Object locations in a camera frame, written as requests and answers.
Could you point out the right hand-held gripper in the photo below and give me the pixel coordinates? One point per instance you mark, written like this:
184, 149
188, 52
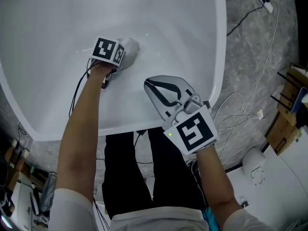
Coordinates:
192, 131

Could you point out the open cardboard box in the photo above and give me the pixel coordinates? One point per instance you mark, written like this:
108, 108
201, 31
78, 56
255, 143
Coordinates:
286, 93

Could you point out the black furniture piece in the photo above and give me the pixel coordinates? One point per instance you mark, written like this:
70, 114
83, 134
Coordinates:
302, 28

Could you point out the white side table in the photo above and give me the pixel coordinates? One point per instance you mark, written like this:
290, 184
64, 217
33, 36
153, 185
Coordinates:
21, 208

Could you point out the person's right forearm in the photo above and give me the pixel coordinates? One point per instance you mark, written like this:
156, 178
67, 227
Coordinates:
214, 177

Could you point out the grey fabric bag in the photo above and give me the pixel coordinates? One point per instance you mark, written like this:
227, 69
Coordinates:
48, 191

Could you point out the white power strip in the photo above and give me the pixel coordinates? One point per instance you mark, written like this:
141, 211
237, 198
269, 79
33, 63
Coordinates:
265, 3

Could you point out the white cabinet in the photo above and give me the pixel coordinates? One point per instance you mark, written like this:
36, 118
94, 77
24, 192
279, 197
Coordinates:
276, 189

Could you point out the white bathtub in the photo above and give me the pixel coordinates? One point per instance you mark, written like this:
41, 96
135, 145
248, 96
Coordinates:
48, 32

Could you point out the blue and white flat box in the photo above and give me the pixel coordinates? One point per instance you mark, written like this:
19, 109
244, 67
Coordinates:
299, 100

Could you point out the white fluffy cleaning mitt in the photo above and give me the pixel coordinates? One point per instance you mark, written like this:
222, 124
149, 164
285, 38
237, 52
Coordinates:
131, 52

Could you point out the printed brown cardboard box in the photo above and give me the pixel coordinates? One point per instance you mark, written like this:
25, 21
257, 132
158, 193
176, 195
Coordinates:
281, 136

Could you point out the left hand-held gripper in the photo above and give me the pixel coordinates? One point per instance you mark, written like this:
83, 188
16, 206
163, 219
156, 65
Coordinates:
104, 48

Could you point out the person's left forearm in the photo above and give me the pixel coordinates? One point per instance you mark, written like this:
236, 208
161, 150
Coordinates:
77, 141

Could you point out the white rounded device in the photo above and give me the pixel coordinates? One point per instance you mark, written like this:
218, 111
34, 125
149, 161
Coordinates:
252, 160

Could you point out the blue screen device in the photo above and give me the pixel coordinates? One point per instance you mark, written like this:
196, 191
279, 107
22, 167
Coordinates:
210, 219

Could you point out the white plug adapter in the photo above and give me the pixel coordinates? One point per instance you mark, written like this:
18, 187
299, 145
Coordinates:
260, 113

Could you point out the black router with antennas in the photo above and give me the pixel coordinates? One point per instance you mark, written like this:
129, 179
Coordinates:
282, 97

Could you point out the person's white shirt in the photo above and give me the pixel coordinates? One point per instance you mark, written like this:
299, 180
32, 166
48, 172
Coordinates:
156, 221

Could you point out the person's black trousers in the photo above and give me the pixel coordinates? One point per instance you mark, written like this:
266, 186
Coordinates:
127, 177

